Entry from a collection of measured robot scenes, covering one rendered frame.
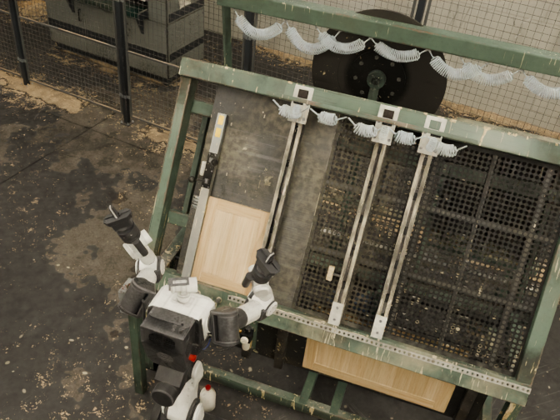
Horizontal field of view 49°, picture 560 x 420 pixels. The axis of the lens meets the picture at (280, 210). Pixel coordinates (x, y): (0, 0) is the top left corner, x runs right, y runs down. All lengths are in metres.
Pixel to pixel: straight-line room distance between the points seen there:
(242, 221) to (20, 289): 2.09
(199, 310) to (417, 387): 1.67
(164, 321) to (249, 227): 0.97
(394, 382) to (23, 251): 3.02
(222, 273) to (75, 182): 2.70
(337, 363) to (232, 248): 1.01
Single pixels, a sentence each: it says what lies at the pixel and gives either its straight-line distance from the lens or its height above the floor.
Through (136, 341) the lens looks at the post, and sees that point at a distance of 3.77.
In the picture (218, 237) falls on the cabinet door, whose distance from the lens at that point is 3.48.
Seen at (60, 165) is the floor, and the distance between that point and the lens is 6.16.
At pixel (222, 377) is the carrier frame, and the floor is 0.18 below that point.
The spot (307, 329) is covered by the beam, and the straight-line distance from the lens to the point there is 3.42.
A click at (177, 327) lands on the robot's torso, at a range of 2.64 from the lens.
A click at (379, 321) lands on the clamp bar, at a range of 3.33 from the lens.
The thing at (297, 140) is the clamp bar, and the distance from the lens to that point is 3.27.
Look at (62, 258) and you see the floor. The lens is 5.11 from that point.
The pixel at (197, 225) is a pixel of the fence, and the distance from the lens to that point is 3.49.
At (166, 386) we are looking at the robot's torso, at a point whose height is 1.04.
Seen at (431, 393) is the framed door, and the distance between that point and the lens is 3.92.
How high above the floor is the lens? 3.39
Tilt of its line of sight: 38 degrees down
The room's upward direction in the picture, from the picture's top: 7 degrees clockwise
